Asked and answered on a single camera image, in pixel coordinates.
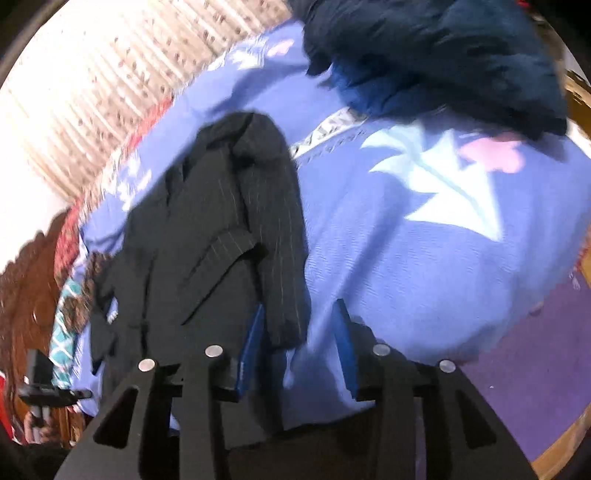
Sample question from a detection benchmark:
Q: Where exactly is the purple mat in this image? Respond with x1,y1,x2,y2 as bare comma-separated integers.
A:
416,272,591,480

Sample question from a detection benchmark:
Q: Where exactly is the black pinstriped suit jacket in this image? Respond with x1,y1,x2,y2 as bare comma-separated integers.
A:
88,111,312,435

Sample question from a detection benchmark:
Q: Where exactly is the brown patterned cloth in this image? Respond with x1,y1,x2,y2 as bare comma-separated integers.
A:
62,251,110,334

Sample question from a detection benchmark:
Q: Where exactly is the person's left hand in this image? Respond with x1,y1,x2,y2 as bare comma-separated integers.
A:
22,408,63,446

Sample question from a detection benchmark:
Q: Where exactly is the blue flower print blanket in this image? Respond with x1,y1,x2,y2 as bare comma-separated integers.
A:
76,21,591,437

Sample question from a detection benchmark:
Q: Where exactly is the royal blue fleece cloth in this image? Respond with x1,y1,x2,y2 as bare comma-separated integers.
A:
323,60,446,120

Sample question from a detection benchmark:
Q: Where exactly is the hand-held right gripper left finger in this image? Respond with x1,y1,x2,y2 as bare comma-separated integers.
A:
54,304,267,480

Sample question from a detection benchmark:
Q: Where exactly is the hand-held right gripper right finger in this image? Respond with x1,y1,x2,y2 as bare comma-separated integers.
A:
334,298,539,480

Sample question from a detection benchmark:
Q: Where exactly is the teal patterned cloth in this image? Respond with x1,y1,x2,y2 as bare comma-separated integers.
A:
50,276,83,389

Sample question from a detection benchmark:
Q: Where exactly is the wooden bed frame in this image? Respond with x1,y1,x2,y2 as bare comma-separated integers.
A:
531,69,591,480

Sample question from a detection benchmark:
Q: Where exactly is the red patterned pillow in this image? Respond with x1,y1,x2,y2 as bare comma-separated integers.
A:
52,99,176,289

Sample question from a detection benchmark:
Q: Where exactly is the patterned beige curtain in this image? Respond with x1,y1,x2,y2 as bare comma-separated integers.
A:
0,0,298,206

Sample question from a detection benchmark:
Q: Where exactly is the dark navy garment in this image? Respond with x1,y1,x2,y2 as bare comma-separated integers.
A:
288,0,570,141

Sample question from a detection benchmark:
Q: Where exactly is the carved wooden headboard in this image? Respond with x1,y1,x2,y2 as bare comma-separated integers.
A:
0,211,77,446

